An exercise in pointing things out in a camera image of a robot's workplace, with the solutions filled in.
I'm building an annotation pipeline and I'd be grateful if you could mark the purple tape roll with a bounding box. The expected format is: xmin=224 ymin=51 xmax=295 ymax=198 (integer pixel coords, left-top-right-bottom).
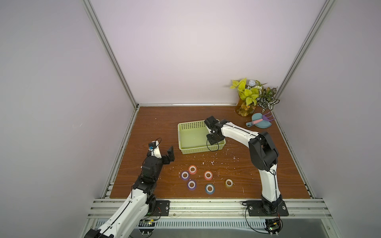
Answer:
xmin=187 ymin=179 xmax=197 ymax=191
xmin=180 ymin=171 xmax=190 ymax=181

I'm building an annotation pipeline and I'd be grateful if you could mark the green perforated storage basket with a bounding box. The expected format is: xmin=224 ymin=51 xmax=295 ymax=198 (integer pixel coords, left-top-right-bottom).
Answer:
xmin=178 ymin=121 xmax=226 ymax=154

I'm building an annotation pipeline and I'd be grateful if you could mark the red tape roll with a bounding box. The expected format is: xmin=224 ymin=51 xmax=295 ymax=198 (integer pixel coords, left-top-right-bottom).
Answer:
xmin=204 ymin=171 xmax=213 ymax=180
xmin=188 ymin=165 xmax=197 ymax=175

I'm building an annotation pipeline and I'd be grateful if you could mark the clear amber tape roll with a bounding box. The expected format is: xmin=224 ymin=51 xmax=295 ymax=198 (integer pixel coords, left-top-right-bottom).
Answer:
xmin=225 ymin=179 xmax=234 ymax=187

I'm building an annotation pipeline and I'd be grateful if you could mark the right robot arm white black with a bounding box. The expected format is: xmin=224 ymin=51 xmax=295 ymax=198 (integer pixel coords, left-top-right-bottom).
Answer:
xmin=204 ymin=116 xmax=282 ymax=215

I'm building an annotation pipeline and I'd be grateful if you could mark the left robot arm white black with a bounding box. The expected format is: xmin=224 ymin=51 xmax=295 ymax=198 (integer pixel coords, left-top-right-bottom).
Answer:
xmin=84 ymin=142 xmax=175 ymax=238

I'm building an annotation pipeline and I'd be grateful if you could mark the blue tape roll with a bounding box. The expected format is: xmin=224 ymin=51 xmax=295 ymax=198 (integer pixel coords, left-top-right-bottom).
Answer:
xmin=205 ymin=183 xmax=215 ymax=195

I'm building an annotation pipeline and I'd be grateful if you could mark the amber vase with flowers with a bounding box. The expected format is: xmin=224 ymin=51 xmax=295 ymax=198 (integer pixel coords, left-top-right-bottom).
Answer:
xmin=235 ymin=99 xmax=257 ymax=117

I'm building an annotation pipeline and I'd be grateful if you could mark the pink purple toy rake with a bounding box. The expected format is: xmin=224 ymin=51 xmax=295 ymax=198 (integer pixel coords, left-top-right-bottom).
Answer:
xmin=251 ymin=112 xmax=275 ymax=125

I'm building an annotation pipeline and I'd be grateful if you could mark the green leafy plant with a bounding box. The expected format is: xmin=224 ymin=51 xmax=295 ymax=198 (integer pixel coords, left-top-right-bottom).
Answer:
xmin=230 ymin=78 xmax=280 ymax=112

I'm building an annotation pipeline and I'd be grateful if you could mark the left controller board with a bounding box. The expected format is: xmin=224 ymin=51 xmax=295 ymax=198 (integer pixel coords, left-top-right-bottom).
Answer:
xmin=138 ymin=219 xmax=156 ymax=237

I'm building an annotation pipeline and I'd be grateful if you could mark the controller board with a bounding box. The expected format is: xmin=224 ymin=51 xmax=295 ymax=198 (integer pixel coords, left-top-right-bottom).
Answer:
xmin=138 ymin=219 xmax=156 ymax=237
xmin=265 ymin=218 xmax=283 ymax=236

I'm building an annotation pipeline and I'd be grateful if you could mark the right controller board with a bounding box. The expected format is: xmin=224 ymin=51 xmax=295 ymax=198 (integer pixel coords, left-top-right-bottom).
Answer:
xmin=265 ymin=218 xmax=283 ymax=236

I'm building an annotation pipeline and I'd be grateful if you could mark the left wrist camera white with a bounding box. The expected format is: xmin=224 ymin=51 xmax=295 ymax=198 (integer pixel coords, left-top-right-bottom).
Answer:
xmin=147 ymin=140 xmax=162 ymax=159

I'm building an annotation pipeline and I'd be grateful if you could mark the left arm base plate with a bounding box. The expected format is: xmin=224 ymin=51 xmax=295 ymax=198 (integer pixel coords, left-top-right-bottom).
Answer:
xmin=147 ymin=200 xmax=170 ymax=217

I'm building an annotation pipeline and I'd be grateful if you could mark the aluminium front rail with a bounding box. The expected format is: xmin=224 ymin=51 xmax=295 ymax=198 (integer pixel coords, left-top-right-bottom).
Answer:
xmin=87 ymin=198 xmax=332 ymax=219

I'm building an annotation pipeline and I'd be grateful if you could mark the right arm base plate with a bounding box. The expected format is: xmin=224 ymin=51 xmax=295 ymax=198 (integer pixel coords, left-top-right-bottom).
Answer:
xmin=242 ymin=200 xmax=289 ymax=217

